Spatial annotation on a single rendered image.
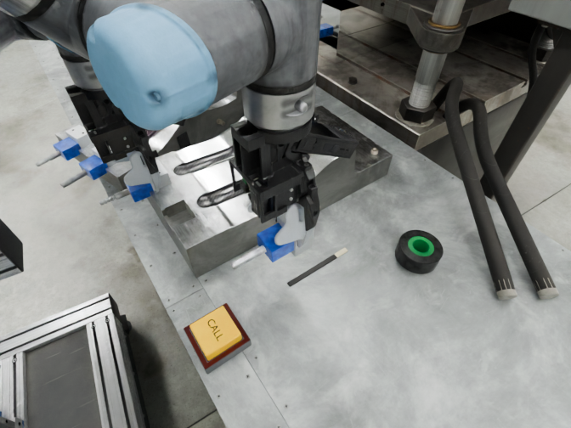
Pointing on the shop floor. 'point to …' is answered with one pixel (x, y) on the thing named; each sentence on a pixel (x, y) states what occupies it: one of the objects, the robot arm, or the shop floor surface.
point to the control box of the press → (524, 139)
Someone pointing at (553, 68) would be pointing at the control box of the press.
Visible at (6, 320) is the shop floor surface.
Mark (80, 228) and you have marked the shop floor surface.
